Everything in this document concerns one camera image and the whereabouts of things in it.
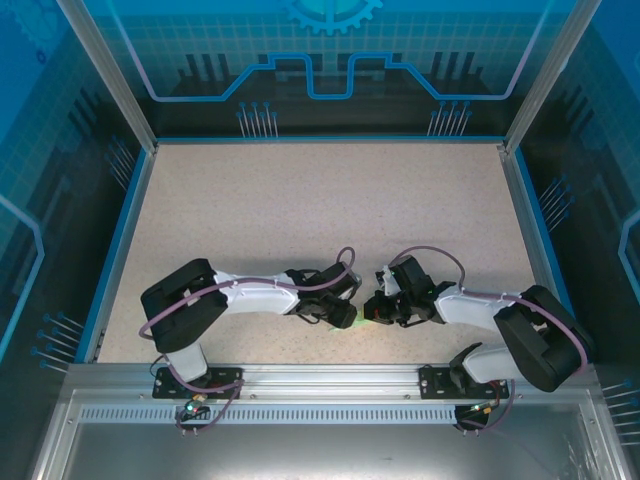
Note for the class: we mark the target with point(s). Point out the pale green paper sheet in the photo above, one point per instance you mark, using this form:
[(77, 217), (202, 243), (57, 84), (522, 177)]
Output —
[(362, 321)]

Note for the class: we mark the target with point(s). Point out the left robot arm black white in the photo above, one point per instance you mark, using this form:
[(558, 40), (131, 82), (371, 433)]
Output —
[(180, 305)]

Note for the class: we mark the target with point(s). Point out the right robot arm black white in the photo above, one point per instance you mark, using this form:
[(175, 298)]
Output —
[(545, 345)]

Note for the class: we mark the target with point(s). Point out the steel sheet panel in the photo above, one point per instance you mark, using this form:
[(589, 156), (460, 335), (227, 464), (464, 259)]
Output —
[(320, 455)]

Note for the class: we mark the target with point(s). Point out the blue table side trim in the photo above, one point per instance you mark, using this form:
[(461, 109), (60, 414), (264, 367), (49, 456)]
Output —
[(127, 210), (538, 210)]

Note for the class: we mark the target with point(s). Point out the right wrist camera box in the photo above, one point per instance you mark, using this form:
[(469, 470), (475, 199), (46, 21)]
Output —
[(386, 282)]

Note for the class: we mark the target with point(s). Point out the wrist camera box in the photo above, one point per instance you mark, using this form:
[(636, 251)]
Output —
[(356, 280), (386, 282)]

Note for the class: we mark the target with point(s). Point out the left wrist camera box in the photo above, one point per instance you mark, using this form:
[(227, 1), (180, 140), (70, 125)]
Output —
[(356, 280)]

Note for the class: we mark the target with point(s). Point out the aluminium mounting rail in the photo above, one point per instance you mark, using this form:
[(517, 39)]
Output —
[(330, 380)]

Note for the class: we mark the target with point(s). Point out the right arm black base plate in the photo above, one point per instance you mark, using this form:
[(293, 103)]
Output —
[(435, 382)]

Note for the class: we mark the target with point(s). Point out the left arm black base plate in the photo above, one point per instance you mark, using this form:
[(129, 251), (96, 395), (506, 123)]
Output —
[(225, 382)]

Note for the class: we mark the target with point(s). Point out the aluminium frame post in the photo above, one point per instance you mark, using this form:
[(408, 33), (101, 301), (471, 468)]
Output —
[(117, 85), (544, 75)]

